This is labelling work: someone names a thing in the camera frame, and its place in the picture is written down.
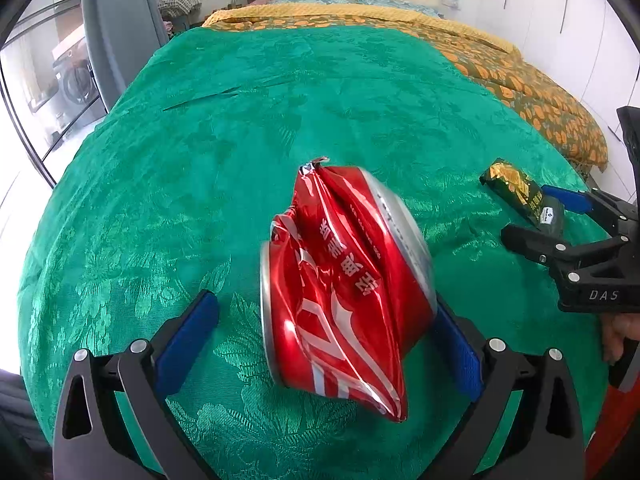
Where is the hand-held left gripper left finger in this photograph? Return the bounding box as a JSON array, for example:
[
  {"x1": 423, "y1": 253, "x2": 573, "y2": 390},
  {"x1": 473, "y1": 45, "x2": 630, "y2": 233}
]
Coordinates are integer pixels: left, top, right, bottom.
[{"x1": 52, "y1": 290, "x2": 221, "y2": 480}]

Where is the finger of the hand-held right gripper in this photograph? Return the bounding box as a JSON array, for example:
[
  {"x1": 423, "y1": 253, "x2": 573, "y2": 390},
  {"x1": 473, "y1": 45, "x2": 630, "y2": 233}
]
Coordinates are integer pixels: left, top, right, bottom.
[
  {"x1": 541, "y1": 106, "x2": 640, "y2": 226},
  {"x1": 501, "y1": 224, "x2": 631, "y2": 281}
]

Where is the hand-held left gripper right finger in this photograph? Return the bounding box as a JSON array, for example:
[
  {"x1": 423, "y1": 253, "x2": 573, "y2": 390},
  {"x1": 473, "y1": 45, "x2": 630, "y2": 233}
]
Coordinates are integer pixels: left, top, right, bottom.
[{"x1": 430, "y1": 300, "x2": 586, "y2": 480}]

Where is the dark green snack packet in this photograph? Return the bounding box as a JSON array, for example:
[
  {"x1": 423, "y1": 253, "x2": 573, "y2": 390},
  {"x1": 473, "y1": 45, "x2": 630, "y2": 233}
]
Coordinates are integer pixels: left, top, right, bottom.
[{"x1": 479, "y1": 158, "x2": 566, "y2": 233}]

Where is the crushed red can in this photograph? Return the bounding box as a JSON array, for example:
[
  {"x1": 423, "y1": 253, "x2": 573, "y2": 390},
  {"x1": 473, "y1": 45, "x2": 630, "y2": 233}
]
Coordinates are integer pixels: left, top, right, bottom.
[{"x1": 259, "y1": 157, "x2": 437, "y2": 423}]

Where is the person's right hand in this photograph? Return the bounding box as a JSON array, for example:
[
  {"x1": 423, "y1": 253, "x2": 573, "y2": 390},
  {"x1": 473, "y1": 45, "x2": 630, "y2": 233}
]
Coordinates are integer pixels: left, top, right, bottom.
[{"x1": 601, "y1": 312, "x2": 640, "y2": 366}]

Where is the bed with orange patterned quilt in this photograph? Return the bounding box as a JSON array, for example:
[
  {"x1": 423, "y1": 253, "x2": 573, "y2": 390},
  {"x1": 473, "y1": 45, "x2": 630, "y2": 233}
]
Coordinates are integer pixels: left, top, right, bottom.
[{"x1": 201, "y1": 0, "x2": 608, "y2": 173}]

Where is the green patterned tablecloth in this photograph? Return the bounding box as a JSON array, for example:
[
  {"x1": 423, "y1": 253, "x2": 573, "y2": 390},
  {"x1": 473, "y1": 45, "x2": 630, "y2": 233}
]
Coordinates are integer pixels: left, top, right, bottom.
[{"x1": 17, "y1": 27, "x2": 613, "y2": 480}]

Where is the orange container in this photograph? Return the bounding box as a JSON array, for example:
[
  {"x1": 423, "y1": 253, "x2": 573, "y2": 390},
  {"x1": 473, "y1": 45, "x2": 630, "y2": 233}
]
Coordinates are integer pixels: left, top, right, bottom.
[{"x1": 586, "y1": 385, "x2": 640, "y2": 480}]

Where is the dark cloth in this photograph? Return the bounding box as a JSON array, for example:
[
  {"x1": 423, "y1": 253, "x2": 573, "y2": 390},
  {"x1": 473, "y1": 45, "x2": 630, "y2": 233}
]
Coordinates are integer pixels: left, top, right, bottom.
[{"x1": 0, "y1": 367, "x2": 53, "y2": 480}]

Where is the white wardrobe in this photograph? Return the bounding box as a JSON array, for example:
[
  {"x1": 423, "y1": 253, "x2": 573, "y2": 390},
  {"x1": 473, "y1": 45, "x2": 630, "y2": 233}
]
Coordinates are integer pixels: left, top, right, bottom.
[{"x1": 475, "y1": 0, "x2": 640, "y2": 211}]

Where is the grey washing machine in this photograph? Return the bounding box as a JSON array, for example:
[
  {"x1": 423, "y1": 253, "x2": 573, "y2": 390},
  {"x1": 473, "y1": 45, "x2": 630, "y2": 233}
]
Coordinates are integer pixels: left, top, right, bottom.
[{"x1": 50, "y1": 27, "x2": 103, "y2": 131}]

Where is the yellow blanket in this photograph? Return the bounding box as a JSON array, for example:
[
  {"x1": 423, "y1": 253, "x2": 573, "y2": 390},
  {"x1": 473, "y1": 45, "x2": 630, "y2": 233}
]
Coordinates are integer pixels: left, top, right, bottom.
[{"x1": 201, "y1": 2, "x2": 521, "y2": 53}]

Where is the sliding glass door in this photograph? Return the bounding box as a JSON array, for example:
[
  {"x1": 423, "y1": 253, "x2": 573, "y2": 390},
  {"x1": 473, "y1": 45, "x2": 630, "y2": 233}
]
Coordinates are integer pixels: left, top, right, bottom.
[{"x1": 0, "y1": 0, "x2": 108, "y2": 188}]

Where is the blue grey curtain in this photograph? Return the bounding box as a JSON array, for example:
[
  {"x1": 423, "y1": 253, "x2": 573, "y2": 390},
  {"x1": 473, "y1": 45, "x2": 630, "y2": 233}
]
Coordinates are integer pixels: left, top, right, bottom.
[{"x1": 81, "y1": 0, "x2": 171, "y2": 113}]

